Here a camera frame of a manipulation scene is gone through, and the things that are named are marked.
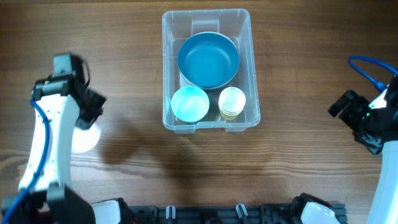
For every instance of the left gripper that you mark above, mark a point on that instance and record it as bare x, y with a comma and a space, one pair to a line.
99, 101

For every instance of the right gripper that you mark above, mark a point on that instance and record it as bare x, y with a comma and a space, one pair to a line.
368, 137

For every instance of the pink small bowl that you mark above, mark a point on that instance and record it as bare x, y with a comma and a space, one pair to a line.
85, 140

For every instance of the mint green small bowl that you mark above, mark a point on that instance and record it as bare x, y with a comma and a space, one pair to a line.
190, 98

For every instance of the pale cream cup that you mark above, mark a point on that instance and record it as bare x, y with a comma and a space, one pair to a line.
232, 99

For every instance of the cream bowl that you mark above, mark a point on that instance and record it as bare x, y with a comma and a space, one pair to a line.
186, 81

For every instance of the light blue small bowl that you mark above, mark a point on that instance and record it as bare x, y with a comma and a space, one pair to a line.
190, 116

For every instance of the yellow cup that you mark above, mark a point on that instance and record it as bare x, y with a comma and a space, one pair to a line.
228, 117

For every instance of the pink cup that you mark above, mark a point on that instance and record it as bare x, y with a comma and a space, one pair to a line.
229, 113

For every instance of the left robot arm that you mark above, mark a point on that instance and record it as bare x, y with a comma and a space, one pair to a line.
63, 103

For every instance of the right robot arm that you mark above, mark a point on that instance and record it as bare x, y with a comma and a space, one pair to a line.
384, 205

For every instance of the clear plastic storage bin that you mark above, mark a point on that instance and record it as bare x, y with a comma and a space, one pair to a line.
177, 27

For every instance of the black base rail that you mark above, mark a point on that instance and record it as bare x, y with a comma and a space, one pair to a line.
117, 211

